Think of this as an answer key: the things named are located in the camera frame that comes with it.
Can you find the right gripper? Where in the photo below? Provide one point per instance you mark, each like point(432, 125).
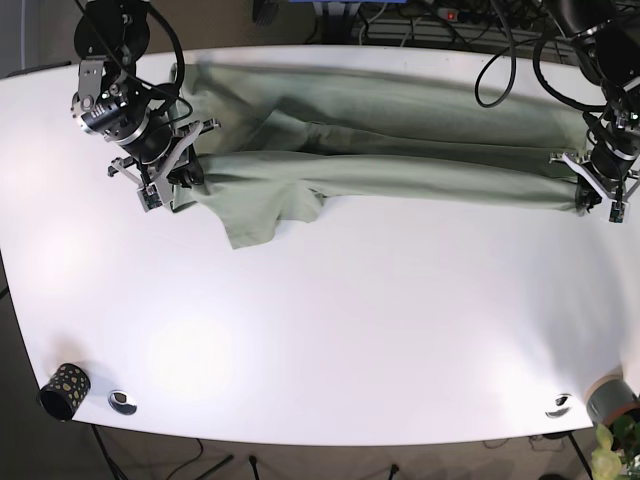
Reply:
point(177, 166)

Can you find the black gold-dotted cup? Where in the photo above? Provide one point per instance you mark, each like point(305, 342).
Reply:
point(62, 395)

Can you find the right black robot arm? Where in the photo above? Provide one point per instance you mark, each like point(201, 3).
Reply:
point(149, 122)

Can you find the grey flower pot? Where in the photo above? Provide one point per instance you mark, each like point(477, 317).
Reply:
point(610, 398)

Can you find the left silver table grommet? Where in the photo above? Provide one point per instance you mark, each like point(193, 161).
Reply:
point(122, 403)

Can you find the right silver table grommet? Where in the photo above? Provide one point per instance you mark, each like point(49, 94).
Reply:
point(559, 406)

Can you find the sage green T-shirt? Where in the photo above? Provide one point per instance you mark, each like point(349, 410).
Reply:
point(292, 138)

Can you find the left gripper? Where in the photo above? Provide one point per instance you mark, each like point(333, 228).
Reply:
point(605, 177)

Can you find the green potted plant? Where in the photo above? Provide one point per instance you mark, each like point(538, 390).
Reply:
point(617, 453)

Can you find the silver table grommet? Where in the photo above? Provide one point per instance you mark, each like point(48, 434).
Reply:
point(122, 403)
point(559, 406)

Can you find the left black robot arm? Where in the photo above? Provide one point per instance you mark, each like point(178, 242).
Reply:
point(608, 58)

